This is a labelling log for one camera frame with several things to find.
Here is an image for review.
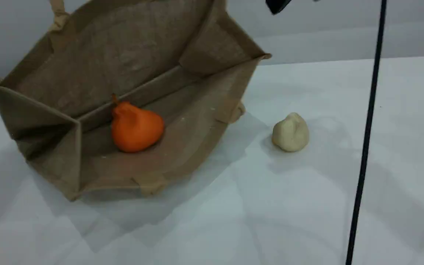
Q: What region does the brown jute tote bag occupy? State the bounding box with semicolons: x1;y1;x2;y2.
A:
0;0;271;202

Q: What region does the pale egg yolk pastry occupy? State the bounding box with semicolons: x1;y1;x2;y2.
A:
272;112;310;152

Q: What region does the long black cable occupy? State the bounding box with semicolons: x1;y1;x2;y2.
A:
346;0;387;265

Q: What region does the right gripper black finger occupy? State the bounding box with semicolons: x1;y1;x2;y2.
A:
265;0;292;15

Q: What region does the orange pear-shaped toy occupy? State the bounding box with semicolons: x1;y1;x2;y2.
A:
111;94;165;153

